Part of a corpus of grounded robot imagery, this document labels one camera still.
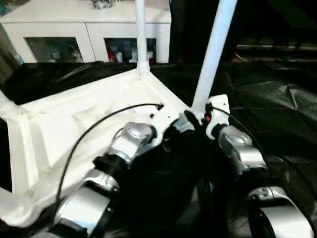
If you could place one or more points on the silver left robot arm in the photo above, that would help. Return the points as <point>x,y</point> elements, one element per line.
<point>119,148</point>

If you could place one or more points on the black metal rail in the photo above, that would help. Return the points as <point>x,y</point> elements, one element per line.
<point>277,47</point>

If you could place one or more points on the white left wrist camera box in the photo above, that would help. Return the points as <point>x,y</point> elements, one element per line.
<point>163,119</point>

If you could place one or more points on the white glass-door cabinet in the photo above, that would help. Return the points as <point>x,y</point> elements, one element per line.
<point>74,22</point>

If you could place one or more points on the black mat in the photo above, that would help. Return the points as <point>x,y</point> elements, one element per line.
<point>277,104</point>

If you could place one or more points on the grey curtain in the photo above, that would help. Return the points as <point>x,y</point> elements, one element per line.
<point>7,54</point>

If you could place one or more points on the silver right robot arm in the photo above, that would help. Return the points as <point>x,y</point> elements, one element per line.
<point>242,153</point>

